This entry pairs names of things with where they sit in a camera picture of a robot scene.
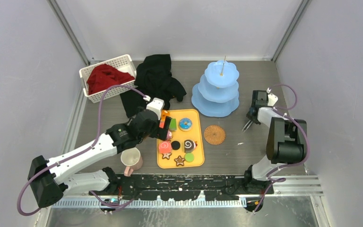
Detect chocolate swirl roll cake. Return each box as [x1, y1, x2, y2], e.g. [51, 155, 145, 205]
[184, 140, 197, 153]

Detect pink mug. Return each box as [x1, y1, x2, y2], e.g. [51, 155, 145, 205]
[121, 148, 143, 177]

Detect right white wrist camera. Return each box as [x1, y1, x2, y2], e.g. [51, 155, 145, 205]
[266, 87, 278, 107]

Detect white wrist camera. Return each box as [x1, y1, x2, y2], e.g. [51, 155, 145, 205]
[266, 87, 278, 107]
[146, 97, 164, 120]

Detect white plastic basket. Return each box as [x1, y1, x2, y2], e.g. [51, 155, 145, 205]
[79, 54, 137, 103]

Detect black cloth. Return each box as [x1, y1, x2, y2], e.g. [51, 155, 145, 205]
[121, 54, 187, 118]

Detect blue three-tier cake stand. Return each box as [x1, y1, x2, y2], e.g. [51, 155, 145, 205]
[191, 59, 240, 117]

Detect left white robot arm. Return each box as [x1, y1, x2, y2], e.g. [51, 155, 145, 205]
[27, 110, 172, 208]

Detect orange donut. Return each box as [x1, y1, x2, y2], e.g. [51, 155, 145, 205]
[161, 110, 170, 121]

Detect black round cookie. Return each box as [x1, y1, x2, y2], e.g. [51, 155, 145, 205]
[171, 141, 181, 150]

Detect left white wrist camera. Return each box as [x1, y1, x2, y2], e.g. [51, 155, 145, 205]
[146, 97, 164, 120]

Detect red cloth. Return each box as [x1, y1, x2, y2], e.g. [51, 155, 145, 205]
[87, 64, 134, 95]

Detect metal tongs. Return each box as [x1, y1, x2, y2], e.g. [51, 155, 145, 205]
[242, 120, 253, 132]

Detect green round macaron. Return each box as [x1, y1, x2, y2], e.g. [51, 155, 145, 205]
[184, 153, 195, 163]

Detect pink cube cake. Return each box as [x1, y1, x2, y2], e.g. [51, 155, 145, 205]
[166, 131, 173, 140]

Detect brown star cookie left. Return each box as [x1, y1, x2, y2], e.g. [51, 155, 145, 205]
[161, 152, 172, 160]

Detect brown star cookie right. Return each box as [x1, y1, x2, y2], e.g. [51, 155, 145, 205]
[174, 156, 185, 167]

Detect right woven coaster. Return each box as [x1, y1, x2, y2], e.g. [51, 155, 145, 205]
[204, 125, 226, 145]

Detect brown star cookie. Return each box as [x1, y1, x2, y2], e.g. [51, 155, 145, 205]
[161, 152, 172, 160]
[174, 156, 185, 167]

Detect blue donut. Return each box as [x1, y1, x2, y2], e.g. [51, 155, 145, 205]
[178, 118, 192, 131]

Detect yellow tray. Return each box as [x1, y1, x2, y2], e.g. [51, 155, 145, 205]
[156, 109, 205, 169]

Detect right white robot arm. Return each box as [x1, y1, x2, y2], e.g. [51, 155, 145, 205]
[242, 90, 308, 194]

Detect green roll cake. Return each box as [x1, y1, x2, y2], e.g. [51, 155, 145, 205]
[169, 118, 177, 131]

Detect pink swirl roll cake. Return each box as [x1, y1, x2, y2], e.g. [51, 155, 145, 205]
[158, 141, 172, 154]

